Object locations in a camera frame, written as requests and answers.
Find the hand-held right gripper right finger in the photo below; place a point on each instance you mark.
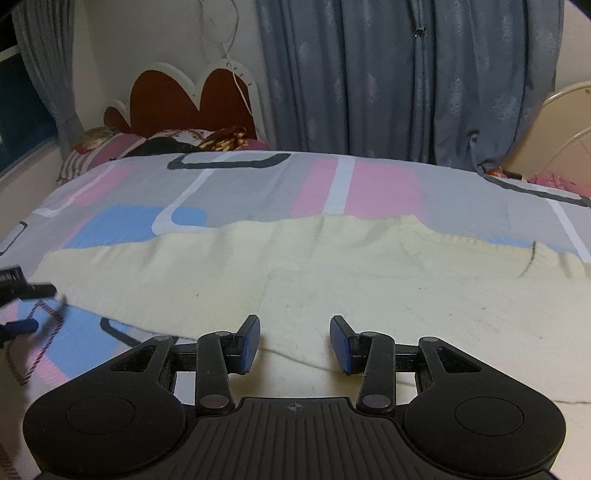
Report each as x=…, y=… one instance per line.
x=340, y=346

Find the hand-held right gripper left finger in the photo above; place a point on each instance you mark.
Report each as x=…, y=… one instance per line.
x=249, y=346

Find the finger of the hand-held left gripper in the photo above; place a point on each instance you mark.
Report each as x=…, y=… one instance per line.
x=21, y=326
x=37, y=290

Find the cream knit sweater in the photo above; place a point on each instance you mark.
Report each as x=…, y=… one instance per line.
x=323, y=263

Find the pink striped pillow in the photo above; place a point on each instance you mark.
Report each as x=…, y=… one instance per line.
x=87, y=154

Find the grey pink blue patterned bedsheet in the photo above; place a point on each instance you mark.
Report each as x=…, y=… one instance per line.
x=277, y=194

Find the dark window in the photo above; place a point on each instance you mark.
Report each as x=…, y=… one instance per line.
x=23, y=115

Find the narrow blue-grey curtain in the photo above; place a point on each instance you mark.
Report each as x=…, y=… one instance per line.
x=51, y=69

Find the red-brown headboard with white rim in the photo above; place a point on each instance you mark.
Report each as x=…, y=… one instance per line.
x=161, y=101

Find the pink cloth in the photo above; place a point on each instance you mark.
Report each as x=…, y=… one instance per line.
x=558, y=181

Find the beige round folding table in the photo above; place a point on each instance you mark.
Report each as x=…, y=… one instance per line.
x=554, y=134

